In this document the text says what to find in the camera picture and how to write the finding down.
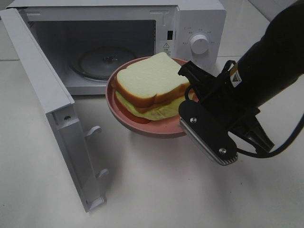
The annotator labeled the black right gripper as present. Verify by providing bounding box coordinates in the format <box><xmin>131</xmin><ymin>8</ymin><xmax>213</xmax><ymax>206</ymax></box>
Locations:
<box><xmin>178</xmin><ymin>61</ymin><xmax>274</xmax><ymax>153</ymax></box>

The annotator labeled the pink round plate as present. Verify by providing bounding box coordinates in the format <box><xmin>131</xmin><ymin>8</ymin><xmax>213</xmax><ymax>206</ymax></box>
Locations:
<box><xmin>105</xmin><ymin>56</ymin><xmax>199</xmax><ymax>138</ymax></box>

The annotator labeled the toast sandwich with lettuce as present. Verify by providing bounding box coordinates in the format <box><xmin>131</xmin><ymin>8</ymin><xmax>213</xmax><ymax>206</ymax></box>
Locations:
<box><xmin>111</xmin><ymin>52</ymin><xmax>190</xmax><ymax>121</ymax></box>

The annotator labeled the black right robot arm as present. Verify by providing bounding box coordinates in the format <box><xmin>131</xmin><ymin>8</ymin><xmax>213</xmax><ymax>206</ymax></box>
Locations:
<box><xmin>179</xmin><ymin>0</ymin><xmax>304</xmax><ymax>158</ymax></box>

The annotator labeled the white upper microwave knob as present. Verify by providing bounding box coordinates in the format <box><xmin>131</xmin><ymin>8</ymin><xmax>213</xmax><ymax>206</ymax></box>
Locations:
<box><xmin>190</xmin><ymin>34</ymin><xmax>209</xmax><ymax>55</ymax></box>

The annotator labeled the white warning label sticker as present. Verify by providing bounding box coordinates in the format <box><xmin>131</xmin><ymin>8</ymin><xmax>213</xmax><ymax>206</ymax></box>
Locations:
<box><xmin>159</xmin><ymin>40</ymin><xmax>174</xmax><ymax>56</ymax></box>

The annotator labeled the glass microwave turntable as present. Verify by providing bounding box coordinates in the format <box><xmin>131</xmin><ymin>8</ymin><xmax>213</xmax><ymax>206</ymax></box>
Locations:
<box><xmin>68</xmin><ymin>46</ymin><xmax>136</xmax><ymax>81</ymax></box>

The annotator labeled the white microwave oven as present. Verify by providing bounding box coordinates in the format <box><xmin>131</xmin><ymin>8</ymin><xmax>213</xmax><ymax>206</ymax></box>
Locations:
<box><xmin>6</xmin><ymin>0</ymin><xmax>226</xmax><ymax>95</ymax></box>

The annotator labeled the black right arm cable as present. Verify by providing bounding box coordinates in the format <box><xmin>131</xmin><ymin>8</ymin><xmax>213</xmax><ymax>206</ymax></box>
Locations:
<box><xmin>184</xmin><ymin>60</ymin><xmax>304</xmax><ymax>159</ymax></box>

